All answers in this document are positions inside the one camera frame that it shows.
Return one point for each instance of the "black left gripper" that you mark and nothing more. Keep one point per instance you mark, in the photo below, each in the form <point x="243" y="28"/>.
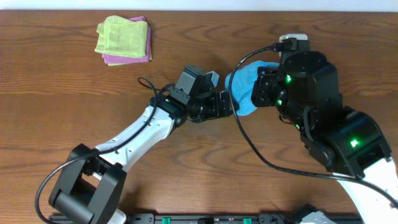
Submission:
<point x="222" y="104"/>

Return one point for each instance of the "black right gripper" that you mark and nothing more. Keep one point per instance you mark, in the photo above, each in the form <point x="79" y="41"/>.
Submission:
<point x="264" y="86"/>

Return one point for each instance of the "blue microfiber cloth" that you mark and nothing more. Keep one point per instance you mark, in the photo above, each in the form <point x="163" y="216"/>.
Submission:
<point x="243" y="84"/>

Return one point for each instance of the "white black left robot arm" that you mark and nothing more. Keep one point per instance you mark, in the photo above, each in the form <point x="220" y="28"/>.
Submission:
<point x="90" y="183"/>

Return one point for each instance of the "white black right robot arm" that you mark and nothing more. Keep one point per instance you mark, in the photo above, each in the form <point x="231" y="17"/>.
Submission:
<point x="348" y="143"/>

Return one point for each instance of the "folded pink cloth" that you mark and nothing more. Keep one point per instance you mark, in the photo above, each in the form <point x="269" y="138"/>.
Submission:
<point x="136" y="56"/>

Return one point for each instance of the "folded green cloth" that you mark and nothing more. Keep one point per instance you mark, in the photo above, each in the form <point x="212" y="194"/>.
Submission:
<point x="122" y="36"/>

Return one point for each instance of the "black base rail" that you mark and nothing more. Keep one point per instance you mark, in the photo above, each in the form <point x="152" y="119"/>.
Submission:
<point x="273" y="218"/>

